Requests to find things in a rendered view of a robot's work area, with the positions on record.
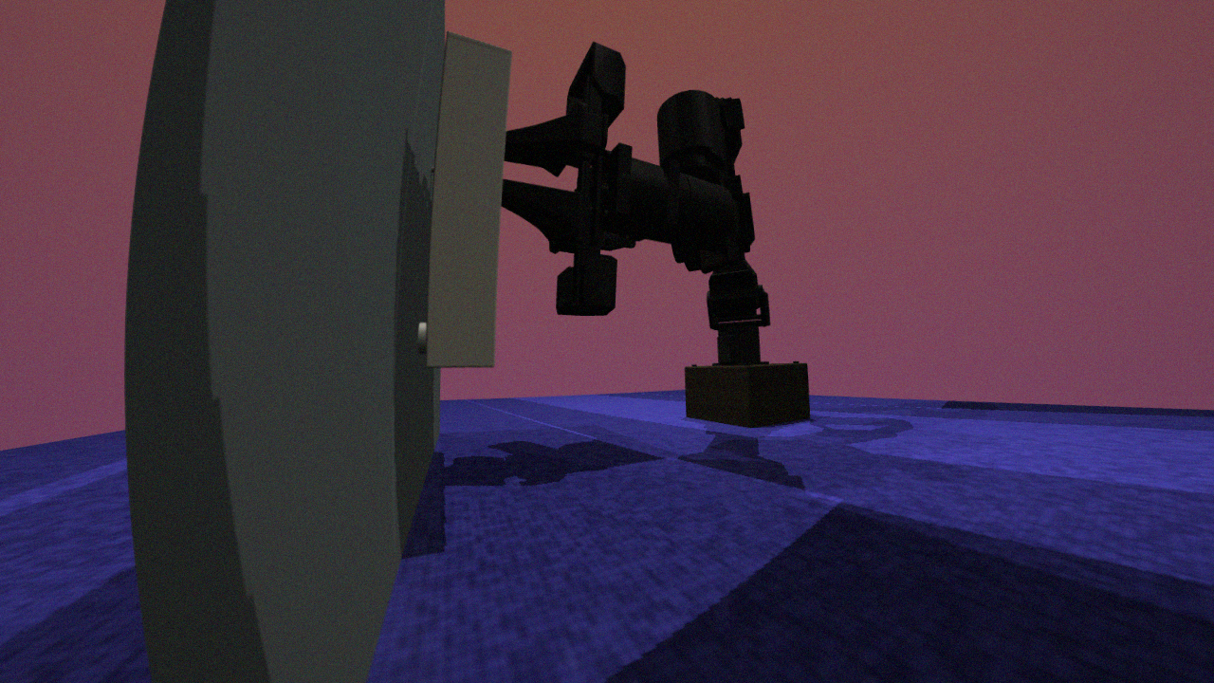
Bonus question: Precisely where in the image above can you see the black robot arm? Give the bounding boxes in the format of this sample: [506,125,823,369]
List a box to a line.
[657,90,771,366]

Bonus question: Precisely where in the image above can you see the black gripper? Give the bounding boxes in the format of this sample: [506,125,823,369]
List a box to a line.
[503,41,690,315]

